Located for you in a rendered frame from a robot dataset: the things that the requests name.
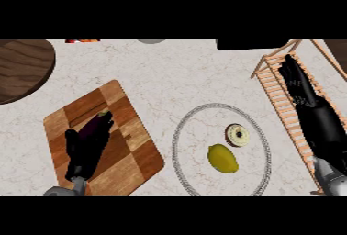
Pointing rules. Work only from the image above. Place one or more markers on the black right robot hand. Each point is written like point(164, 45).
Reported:
point(311, 116)

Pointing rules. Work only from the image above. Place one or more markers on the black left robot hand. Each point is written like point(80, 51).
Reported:
point(77, 159)

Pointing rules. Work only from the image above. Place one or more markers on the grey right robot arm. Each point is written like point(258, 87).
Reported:
point(329, 177)

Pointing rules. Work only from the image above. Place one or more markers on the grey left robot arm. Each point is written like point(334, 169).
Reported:
point(68, 188)

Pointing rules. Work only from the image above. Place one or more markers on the pale wooden tiered shelf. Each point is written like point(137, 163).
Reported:
point(279, 101)

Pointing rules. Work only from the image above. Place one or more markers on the yellow lemon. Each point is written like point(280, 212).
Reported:
point(223, 158)

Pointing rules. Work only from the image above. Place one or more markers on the dark purple eggplant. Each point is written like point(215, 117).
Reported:
point(94, 128)

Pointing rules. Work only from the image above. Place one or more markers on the checkered wooden cutting board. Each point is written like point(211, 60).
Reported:
point(130, 153)

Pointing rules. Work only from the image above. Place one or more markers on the white frosted chocolate donut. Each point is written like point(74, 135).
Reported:
point(238, 135)

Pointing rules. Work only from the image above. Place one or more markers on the dark brown wooden object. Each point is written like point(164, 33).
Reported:
point(339, 52)

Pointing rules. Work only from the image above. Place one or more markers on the black appliance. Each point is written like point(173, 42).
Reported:
point(248, 44)

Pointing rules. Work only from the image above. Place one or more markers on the round dark wooden board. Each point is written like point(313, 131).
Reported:
point(19, 70)

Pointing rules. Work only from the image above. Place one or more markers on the red and orange object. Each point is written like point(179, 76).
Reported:
point(81, 41)

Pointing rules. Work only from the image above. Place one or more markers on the grey round object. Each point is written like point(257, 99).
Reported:
point(150, 41)

